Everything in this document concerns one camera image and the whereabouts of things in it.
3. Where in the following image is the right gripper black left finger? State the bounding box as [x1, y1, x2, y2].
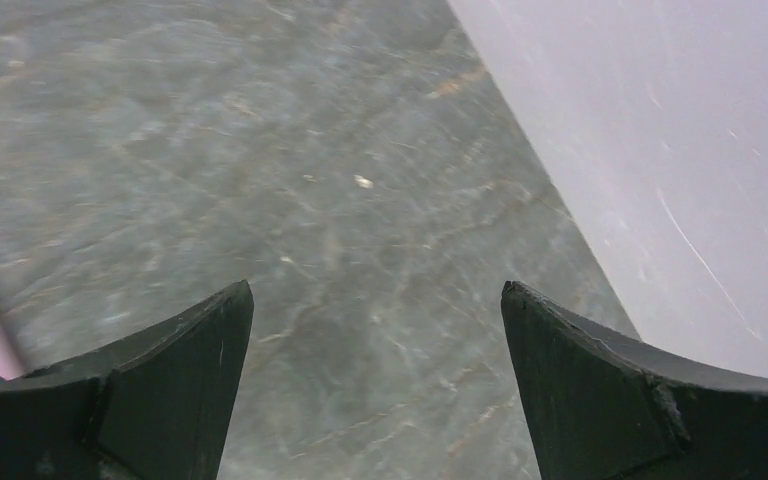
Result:
[0, 281, 254, 479]

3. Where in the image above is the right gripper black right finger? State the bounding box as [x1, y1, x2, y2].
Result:
[501, 281, 768, 479]

